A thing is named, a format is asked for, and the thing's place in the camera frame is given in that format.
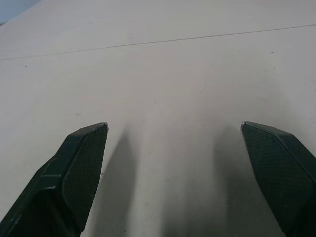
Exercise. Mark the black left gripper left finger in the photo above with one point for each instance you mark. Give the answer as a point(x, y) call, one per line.
point(71, 177)

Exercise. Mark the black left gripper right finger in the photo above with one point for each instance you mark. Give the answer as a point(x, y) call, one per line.
point(279, 168)

